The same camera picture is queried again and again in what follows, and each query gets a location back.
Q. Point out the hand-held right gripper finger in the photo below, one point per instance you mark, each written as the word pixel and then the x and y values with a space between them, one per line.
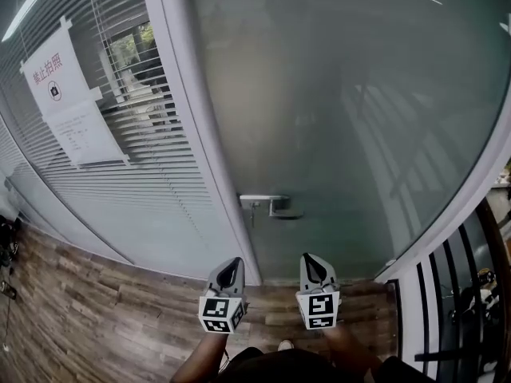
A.
pixel 330 279
pixel 304 281

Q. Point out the black metal railing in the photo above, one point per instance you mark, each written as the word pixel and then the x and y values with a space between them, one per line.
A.
pixel 465 293

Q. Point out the person's right forearm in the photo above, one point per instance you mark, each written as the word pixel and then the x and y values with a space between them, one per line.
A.
pixel 351 353

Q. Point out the white paper sign red print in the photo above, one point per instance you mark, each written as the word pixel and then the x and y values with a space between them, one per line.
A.
pixel 56 70

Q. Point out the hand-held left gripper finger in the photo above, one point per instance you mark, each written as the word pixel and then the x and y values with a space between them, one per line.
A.
pixel 215 277
pixel 240 281

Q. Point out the white paper notice small print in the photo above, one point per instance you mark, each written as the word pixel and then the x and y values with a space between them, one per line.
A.
pixel 88 138

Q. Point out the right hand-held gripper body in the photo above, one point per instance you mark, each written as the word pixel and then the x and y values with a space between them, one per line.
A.
pixel 319 311

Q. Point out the person's black clothing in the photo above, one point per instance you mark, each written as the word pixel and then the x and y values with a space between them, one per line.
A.
pixel 287 367

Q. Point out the person's white shoe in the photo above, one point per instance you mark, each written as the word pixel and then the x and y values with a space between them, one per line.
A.
pixel 286 345

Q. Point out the black equipment pile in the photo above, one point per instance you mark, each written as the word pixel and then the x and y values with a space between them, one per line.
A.
pixel 8 238

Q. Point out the person's left forearm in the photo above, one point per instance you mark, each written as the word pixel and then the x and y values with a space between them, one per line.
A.
pixel 203 357

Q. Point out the frosted glass door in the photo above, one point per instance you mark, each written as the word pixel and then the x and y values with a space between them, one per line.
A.
pixel 359 114

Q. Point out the grey window blinds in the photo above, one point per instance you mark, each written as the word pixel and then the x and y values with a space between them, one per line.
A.
pixel 167 170

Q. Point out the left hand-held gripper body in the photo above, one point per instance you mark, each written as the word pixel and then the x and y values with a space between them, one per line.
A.
pixel 217 311

